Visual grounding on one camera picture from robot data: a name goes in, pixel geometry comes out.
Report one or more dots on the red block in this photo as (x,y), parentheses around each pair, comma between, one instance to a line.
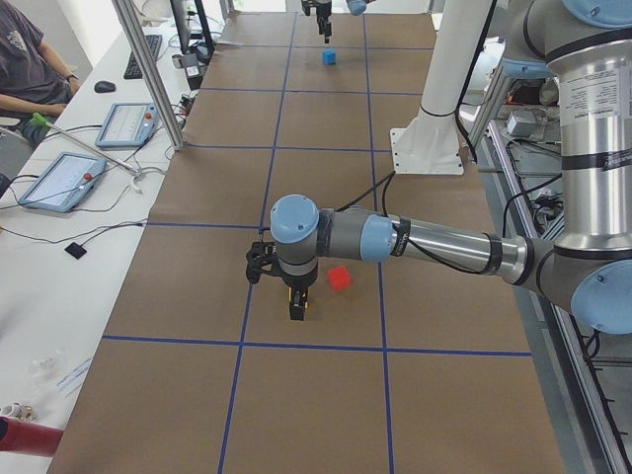
(339,278)

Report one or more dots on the green handled metal rod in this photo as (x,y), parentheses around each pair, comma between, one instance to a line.
(40,120)

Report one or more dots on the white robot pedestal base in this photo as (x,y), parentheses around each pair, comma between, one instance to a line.
(429,145)

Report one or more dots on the aluminium frame post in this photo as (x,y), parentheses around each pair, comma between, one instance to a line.
(150,73)

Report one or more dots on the grey power adapter box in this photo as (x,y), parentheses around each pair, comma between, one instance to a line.
(521,123)

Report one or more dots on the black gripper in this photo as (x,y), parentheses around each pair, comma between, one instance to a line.
(296,288)
(322,12)

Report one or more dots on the small black square pad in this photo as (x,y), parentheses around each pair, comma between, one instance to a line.
(75,250)

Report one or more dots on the blue teach pendant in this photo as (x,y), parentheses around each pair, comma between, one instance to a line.
(64,183)
(127,125)

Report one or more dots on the seated person grey shirt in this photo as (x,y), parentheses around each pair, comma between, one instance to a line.
(34,77)

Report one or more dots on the blue block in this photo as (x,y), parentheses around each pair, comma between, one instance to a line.
(329,56)

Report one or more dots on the black computer mouse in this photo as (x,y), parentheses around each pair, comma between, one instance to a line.
(103,87)

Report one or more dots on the red cylinder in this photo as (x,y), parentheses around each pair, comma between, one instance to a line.
(29,438)

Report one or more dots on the yellow block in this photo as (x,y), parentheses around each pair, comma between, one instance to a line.
(307,301)

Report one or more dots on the far blue teach pendant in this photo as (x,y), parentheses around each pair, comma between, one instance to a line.
(127,125)

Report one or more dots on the brown paper table cover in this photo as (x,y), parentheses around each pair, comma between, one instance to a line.
(414,368)

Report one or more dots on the near blue teach pendant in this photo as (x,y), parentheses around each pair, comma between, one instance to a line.
(64,183)

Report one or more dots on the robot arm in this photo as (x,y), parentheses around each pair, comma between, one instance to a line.
(586,270)
(356,7)

